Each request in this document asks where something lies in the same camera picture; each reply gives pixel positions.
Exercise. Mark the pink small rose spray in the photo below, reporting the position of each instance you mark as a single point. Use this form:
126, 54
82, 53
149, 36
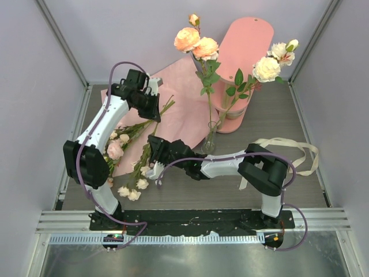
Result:
121, 137

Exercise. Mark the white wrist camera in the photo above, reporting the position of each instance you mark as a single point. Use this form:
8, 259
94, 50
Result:
155, 172
153, 84

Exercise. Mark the aluminium frame post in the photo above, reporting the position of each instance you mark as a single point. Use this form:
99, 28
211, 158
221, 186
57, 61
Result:
318, 32
46, 13

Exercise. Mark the purple pink wrapping paper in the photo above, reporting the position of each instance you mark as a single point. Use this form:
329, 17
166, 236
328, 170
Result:
187, 119

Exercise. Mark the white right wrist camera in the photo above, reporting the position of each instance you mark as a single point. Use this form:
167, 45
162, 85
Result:
155, 172

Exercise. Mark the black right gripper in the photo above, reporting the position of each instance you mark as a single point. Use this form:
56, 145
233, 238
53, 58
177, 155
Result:
157, 147

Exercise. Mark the peach rose flower stem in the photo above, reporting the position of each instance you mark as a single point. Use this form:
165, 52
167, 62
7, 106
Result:
112, 164

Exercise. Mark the slotted cable duct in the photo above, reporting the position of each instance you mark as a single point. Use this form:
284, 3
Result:
119, 239

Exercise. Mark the aluminium front rail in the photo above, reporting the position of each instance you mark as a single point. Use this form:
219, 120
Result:
314, 219

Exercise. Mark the pink three-tier shelf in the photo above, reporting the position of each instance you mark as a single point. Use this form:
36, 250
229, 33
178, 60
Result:
246, 41

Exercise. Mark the white peony flower stem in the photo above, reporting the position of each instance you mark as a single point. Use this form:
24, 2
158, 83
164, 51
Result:
237, 95

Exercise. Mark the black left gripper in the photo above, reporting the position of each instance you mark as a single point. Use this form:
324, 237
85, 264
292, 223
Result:
153, 114

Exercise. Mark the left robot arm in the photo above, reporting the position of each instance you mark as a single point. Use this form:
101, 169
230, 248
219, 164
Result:
84, 157

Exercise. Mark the aluminium frame post left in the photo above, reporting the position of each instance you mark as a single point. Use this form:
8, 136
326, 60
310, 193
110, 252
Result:
46, 13

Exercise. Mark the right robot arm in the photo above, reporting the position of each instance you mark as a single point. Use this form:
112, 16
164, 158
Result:
264, 170

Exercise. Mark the cream ribbon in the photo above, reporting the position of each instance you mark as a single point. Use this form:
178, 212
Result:
304, 156

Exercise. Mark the aluminium frame post right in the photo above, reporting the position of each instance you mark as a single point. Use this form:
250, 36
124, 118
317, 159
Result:
318, 32

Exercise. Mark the single green flower stem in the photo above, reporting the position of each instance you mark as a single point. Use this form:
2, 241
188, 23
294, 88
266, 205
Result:
204, 50

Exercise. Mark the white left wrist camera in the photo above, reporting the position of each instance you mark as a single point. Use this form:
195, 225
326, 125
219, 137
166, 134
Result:
153, 84

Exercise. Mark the clear glass vase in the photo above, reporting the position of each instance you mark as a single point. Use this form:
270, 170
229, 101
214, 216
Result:
209, 144

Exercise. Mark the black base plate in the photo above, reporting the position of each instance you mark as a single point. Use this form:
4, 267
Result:
191, 223

